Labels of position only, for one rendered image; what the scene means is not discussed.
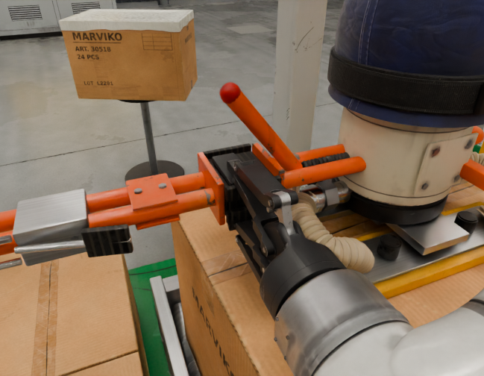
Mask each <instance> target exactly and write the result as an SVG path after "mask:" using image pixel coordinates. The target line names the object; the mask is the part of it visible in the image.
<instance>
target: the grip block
mask: <svg viewBox="0 0 484 376"><path fill-rule="evenodd" d="M230 153H234V154H235V155H236V156H237V157H238V158H239V160H240V161H241V162H245V161H249V160H257V161H258V162H259V163H260V164H261V165H262V166H263V167H264V168H265V169H267V170H268V171H269V172H270V173H271V174H272V175H273V176H274V177H275V178H276V179H277V180H278V181H279V182H280V183H281V184H282V185H283V186H284V175H285V170H284V169H283V168H282V167H281V166H280V165H279V164H278V163H277V162H276V161H275V160H274V159H273V158H272V157H271V156H270V155H269V154H268V153H267V152H266V151H265V150H264V148H263V147H262V146H261V145H260V144H259V143H258V142H253V143H252V151H251V145H250V144H249V143H247V144H243V145H235V146H231V147H227V148H219V149H215V150H210V151H203V152H200V153H198V172H202V173H203V175H204V179H205V184H206V187H205V189H208V188H212V189H213V192H214V194H215V197H216V205H215V206H212V207H210V209H211V210H212V212H213V215H214V216H215V218H216V220H217V222H218V223H219V225H224V224H225V216H226V223H227V224H228V225H233V224H236V223H237V222H245V221H248V220H251V219H253V218H252V216H251V214H250V213H249V211H248V208H247V207H246V205H245V203H244V201H243V200H242V197H241V196H240V194H239V192H238V190H237V188H236V187H235V185H232V186H229V185H228V184H227V182H226V181H225V179H224V178H223V177H222V175H221V174H220V172H219V171H218V169H217V168H216V166H215V165H214V164H213V159H212V157H214V156H218V155H223V154H230Z"/></svg>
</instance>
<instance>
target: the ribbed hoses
mask: <svg viewBox="0 0 484 376"><path fill-rule="evenodd" d="M469 159H471V160H473V161H475V162H477V163H479V164H480V165H482V166H484V153H482V154H478V153H476V152H473V151H472V152H471V156H470V158H469ZM300 188H301V186H299V187H293V188H289V189H290V190H293V191H296V193H297V194H298V203H297V204H293V205H292V207H291V209H292V220H294V221H296V222H297V223H298V224H299V225H300V226H301V230H302V231H303V233H304V236H305V237H306V238H307V239H309V240H312V241H313V242H317V243H320V244H322V245H325V246H327V247H328V248H329V249H330V250H331V251H332V252H333V253H334V254H335V255H336V256H337V257H338V258H339V260H340V261H341V262H342V263H343V264H344V265H345V267H346V268H347V269H353V270H355V271H358V272H361V273H362V274H364V273H368V272H370V271H371V269H372V268H373V266H374V255H373V254H372V252H371V250H370V249H369V248H368V247H367V245H365V244H364V243H363V242H361V241H359V240H358V239H354V238H348V237H345V236H344V237H339V236H338V237H335V236H334V237H333V235H332V234H330V232H329V231H328V230H326V228H325V226H323V224H322V223H321V222H320V220H319V219H318V218H317V216H316V213H317V212H318V210H317V211H316V203H315V202H314V200H313V198H312V197H311V196H310V195H308V194H306V193H304V192H299V191H300V190H299V189H300ZM477 210H478V211H479V212H480V213H481V214H482V215H483V216H484V206H483V205H481V206H480V209H477Z"/></svg>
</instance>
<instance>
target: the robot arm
mask: <svg viewBox="0 0 484 376"><path fill-rule="evenodd" d="M212 159H213V164H214V165H215V166H216V168H217V169H218V171H219V172H220V174H221V175H222V177H223V178H224V179H225V181H226V182H227V184H228V185H229V186H232V185H235V187H236V188H237V190H238V192H239V194H240V196H241V197H242V200H243V201H244V203H245V205H246V207H247V208H248V211H249V213H250V214H251V216H252V218H253V219H251V220H248V221H245V222H237V223H236V224H233V225H227V226H228V229H229V231H233V230H236V231H237V232H238V233H239V234H238V235H236V242H237V244H238V246H239V247H240V249H241V251H242V253H243V254H244V256H245V259H246V260H247V262H248V264H249V266H250V267H251V270H252V271H253V273H254V275H255V277H256V278H257V280H258V282H259V284H260V295H261V298H262V300H263V302H264V303H265V305H266V307H267V309H268V311H269V312H270V314H271V316H272V318H273V320H274V321H275V326H274V336H275V338H274V341H275V342H276V343H277V345H278V347H279V349H280V351H281V352H282V354H283V356H284V360H285V361H286V362H287V363H288V365H289V368H290V369H291V371H292V374H293V375H294V376H484V289H482V290H481V291H480V292H479V293H478V294H477V295H475V296H474V297H473V298H472V299H471V300H470V301H468V302H467V303H465V304H463V305H462V306H461V307H459V308H458V309H457V310H454V311H453V312H451V313H448V314H447V315H446V316H443V317H441V318H439V319H436V320H434V321H432V322H429V323H427V324H425V325H421V326H419V327H417V328H414V327H413V326H411V324H410V323H409V321H408V319H407V318H406V317H405V316H404V315H403V314H402V313H401V312H400V311H398V310H396V309H395V307H394V306H393V305H392V304H391V303H390V302H389V301H388V300H387V299H386V297H385V296H384V295H383V294H382V293H381V292H380V291H379V290H378V289H377V288H376V286H375V285H373V283H372V282H370V280H369V279H368V278H367V277H366V276H365V275H364V274H362V273H361V272H358V271H355V270H353V269H347V268H346V267H345V265H344V264H343V263H342V262H341V261H340V260H339V258H338V257H337V256H336V255H335V254H334V253H333V252H332V251H331V250H330V249H329V248H328V247H327V246H325V245H322V244H320V243H317V242H313V241H312V240H309V239H307V238H306V237H305V236H304V233H303V231H302V230H301V226H300V225H299V224H298V223H297V222H296V221H294V220H292V209H291V207H292V205H293V204H297V203H298V194H297V193H296V191H293V190H290V189H286V188H285V187H284V186H283V185H282V184H281V183H280V182H279V181H278V180H277V179H276V178H275V177H274V176H273V175H272V174H271V173H270V172H269V171H268V170H267V169H265V168H264V167H263V166H262V165H261V164H260V163H259V162H258V161H257V160H249V161H245V162H241V161H240V160H239V158H238V157H237V156H236V155H235V154H234V153H230V154H223V155H218V156H214V157H212ZM246 243H247V245H246Z"/></svg>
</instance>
